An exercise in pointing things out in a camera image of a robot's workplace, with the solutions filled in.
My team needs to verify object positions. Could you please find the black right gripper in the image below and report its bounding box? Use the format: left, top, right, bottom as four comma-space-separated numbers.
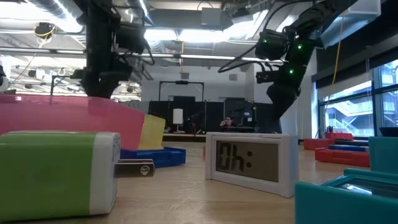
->
256, 61, 312, 123

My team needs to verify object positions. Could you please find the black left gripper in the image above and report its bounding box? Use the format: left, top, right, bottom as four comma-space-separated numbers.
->
70, 57, 135, 98

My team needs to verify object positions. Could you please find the red charger block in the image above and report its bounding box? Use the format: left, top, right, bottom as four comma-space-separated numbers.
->
303, 138, 331, 151

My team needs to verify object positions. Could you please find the white digital clock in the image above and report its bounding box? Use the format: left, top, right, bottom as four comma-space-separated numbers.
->
205, 131, 300, 198

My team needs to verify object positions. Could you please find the green charger block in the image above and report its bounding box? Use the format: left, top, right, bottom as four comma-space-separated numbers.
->
0, 130, 155, 222

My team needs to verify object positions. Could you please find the dark monitor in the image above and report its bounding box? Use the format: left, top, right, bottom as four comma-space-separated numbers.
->
223, 98, 254, 119

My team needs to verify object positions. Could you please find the red translucent bin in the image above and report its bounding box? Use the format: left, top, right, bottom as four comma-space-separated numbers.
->
0, 94, 146, 151

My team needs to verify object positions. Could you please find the person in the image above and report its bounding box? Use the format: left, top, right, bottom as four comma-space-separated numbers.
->
220, 116, 236, 128

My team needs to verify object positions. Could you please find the ceiling tube light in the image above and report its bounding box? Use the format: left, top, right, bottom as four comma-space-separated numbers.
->
179, 54, 297, 64
0, 47, 129, 59

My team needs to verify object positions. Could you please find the large dark-framed window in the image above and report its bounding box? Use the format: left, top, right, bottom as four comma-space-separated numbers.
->
317, 58, 398, 139

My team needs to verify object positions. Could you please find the black partition curtain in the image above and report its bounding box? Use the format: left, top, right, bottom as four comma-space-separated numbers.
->
148, 100, 282, 135

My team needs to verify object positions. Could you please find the yellow translucent bin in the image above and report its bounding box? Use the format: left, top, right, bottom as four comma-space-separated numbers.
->
138, 114, 167, 151

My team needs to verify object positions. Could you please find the white cylinder lamp shade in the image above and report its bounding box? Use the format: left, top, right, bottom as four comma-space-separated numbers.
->
172, 108, 184, 126

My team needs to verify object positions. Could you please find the background wooden table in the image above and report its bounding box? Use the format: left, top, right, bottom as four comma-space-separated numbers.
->
162, 133, 206, 138

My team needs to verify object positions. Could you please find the grey ceiling box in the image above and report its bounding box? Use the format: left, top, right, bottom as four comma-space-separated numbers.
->
200, 7, 233, 31

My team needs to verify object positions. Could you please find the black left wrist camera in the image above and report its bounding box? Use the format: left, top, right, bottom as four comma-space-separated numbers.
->
115, 22, 147, 54

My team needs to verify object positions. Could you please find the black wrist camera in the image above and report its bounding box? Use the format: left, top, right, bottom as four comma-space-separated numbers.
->
254, 28, 289, 62
115, 22, 147, 54

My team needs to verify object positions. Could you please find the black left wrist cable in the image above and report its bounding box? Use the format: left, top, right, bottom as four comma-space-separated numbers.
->
118, 46, 156, 68

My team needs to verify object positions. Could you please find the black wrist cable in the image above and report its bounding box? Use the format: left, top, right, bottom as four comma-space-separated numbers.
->
118, 46, 156, 68
217, 29, 290, 74

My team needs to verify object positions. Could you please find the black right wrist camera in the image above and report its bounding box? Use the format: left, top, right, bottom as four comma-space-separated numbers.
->
254, 28, 289, 62

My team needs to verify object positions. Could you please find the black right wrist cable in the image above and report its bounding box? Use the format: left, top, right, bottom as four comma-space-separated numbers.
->
217, 29, 290, 74

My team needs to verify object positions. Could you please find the yellow hanging cable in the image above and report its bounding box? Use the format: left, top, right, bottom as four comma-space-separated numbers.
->
331, 15, 345, 85

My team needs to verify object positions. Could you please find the black yellow cable reel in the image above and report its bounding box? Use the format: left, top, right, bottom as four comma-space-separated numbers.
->
33, 21, 57, 41

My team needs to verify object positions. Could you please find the black camera stand frame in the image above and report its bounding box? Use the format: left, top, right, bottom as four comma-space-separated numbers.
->
158, 80, 205, 134

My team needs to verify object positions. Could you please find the black aluminium table frame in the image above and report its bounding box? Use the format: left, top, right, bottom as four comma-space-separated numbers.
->
162, 136, 371, 147

